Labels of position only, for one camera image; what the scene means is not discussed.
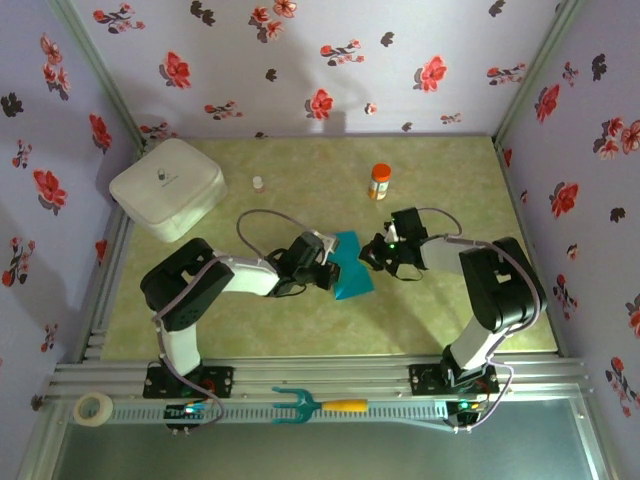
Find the blue paper sheet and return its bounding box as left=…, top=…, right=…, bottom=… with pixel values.
left=327, top=229, right=376, bottom=301

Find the grey metal sheet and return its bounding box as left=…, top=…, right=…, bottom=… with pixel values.
left=17, top=397, right=614, bottom=480

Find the orange capped bottle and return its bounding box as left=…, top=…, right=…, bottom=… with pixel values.
left=367, top=162, right=392, bottom=201

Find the white plastic lidded box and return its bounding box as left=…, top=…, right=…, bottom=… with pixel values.
left=108, top=138, right=229, bottom=245

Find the white tape roll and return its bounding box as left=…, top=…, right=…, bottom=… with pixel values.
left=72, top=392, right=114, bottom=428

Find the aluminium front rail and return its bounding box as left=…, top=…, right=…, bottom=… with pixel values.
left=47, top=355, right=594, bottom=402

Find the teal garden fork yellow handle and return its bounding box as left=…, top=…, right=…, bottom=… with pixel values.
left=271, top=385, right=369, bottom=426

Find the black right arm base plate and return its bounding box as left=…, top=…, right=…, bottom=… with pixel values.
left=408, top=363, right=501, bottom=396

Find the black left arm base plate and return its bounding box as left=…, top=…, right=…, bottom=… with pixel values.
left=143, top=364, right=235, bottom=400

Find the slotted grey cable tray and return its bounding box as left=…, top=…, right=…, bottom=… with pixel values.
left=69, top=402, right=451, bottom=427

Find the aluminium corner post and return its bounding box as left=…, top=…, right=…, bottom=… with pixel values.
left=47, top=0, right=149, bottom=154
left=492, top=0, right=589, bottom=151

